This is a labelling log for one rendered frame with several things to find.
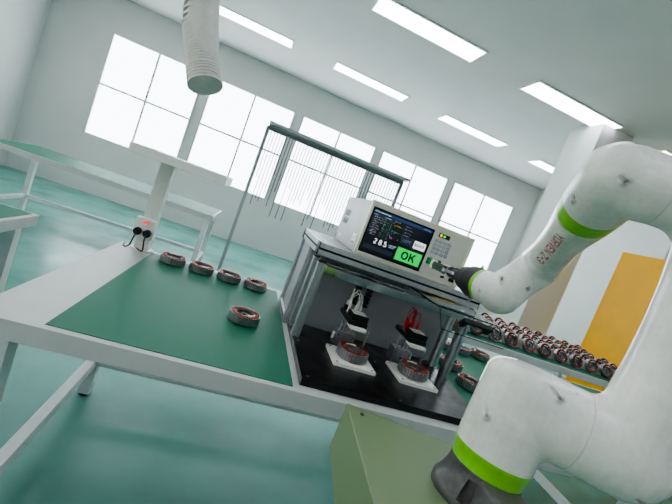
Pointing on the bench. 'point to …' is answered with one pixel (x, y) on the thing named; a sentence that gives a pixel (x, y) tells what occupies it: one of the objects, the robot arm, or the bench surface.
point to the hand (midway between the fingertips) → (440, 266)
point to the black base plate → (314, 342)
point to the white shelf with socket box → (146, 228)
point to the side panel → (293, 278)
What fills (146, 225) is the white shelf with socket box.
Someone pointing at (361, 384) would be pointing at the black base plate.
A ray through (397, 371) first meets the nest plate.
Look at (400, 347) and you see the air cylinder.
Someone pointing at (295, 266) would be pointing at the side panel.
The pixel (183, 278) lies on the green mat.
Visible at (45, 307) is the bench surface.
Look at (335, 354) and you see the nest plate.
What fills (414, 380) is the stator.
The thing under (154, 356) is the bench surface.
